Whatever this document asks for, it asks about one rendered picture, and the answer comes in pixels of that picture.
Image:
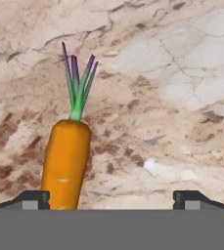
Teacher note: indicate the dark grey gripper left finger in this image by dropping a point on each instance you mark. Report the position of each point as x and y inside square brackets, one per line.
[35, 197]

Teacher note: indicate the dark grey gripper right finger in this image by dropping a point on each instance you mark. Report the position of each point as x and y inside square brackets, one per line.
[188, 196]

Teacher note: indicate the orange carrot with green top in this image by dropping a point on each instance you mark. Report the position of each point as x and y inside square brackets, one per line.
[66, 159]

